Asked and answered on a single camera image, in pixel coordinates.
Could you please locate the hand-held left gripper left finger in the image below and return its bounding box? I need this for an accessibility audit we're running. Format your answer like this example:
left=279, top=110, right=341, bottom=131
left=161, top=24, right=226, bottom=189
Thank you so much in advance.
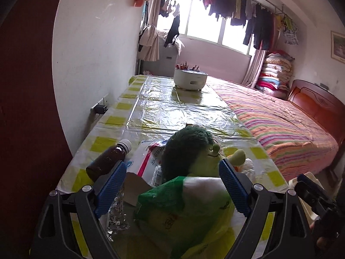
left=30, top=161, right=128, bottom=259

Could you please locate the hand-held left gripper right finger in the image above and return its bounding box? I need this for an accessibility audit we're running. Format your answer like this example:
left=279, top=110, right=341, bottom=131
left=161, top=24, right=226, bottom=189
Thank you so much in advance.
left=219, top=158, right=317, bottom=259

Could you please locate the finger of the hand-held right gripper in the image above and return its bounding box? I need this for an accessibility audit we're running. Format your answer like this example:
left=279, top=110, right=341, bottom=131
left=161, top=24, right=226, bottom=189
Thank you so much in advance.
left=297, top=174, right=328, bottom=195
left=295, top=181, right=322, bottom=214

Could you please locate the green white yellow plastic bag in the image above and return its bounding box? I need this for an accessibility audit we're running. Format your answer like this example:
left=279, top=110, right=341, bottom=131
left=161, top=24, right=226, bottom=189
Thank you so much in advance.
left=133, top=175, right=243, bottom=259

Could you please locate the white plastic chair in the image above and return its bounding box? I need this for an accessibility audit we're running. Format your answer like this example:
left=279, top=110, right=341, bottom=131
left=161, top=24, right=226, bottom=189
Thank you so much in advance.
left=288, top=171, right=328, bottom=222

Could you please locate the brown cardboard piece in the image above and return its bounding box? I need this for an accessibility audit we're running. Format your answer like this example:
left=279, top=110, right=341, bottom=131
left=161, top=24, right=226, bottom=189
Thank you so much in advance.
left=122, top=172, right=153, bottom=207

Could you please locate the white crumpled tissue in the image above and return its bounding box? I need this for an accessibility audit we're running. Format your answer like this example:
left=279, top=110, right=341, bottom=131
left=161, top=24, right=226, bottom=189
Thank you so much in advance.
left=239, top=158, right=255, bottom=179

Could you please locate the brown medicine bottle white cap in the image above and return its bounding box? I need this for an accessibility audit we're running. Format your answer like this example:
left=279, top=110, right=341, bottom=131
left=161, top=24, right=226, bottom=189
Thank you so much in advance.
left=86, top=139, right=132, bottom=182

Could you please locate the white packet with pink print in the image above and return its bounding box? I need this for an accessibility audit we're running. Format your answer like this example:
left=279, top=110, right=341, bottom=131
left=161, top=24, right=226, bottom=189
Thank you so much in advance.
left=127, top=140, right=173, bottom=179

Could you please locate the striped bed sheet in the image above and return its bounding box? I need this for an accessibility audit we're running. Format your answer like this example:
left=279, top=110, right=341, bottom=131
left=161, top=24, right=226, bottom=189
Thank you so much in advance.
left=207, top=77, right=339, bottom=182

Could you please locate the green hedgehog plush toy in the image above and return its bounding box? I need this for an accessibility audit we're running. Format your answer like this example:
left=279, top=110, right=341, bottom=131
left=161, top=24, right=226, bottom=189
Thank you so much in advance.
left=161, top=124, right=246, bottom=181

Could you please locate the red wooden headboard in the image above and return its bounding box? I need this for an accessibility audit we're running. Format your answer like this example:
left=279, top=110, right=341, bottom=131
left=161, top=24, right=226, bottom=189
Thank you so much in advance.
left=286, top=79, right=345, bottom=147

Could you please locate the dark red door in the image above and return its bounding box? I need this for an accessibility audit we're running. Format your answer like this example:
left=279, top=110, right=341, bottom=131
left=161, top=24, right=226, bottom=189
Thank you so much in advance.
left=0, top=3, right=78, bottom=259

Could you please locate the stack of folded blankets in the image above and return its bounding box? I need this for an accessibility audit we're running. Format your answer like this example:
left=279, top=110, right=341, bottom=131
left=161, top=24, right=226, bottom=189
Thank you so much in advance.
left=255, top=50, right=295, bottom=99

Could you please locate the pink curtain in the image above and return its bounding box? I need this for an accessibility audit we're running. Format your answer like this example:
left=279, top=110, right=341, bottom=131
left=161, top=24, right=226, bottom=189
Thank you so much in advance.
left=241, top=34, right=268, bottom=88

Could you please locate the bundle of red-tipped sticks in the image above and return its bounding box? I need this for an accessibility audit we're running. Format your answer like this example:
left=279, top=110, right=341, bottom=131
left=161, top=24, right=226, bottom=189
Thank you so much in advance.
left=175, top=62, right=201, bottom=72

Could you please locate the white cabinet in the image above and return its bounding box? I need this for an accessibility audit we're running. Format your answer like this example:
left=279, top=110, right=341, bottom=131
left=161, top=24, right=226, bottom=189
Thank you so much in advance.
left=157, top=36, right=180, bottom=77

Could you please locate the patterned hanging bag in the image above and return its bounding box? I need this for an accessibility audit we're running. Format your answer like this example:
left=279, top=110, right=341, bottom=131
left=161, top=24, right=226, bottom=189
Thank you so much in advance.
left=282, top=16, right=300, bottom=45

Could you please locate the beige curtain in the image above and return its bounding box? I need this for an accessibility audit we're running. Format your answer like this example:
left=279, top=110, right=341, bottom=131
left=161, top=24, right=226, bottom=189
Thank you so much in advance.
left=138, top=0, right=165, bottom=62

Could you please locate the black hanging garment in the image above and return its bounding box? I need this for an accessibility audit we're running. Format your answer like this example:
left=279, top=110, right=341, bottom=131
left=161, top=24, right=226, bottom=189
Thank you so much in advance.
left=163, top=13, right=180, bottom=48

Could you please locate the window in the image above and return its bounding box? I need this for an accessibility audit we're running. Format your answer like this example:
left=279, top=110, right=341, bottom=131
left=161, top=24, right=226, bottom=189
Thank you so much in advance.
left=157, top=0, right=260, bottom=57

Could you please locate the row of hanging clothes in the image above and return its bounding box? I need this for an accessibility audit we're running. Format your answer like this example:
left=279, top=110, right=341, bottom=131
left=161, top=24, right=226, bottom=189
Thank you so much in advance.
left=159, top=0, right=283, bottom=52

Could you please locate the wall socket with plug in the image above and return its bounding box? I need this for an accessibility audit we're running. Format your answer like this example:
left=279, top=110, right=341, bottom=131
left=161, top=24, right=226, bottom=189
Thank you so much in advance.
left=90, top=94, right=110, bottom=115

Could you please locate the framed wall picture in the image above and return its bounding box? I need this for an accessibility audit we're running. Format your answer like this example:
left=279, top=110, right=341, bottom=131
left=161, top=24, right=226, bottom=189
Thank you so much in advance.
left=331, top=31, right=345, bottom=61

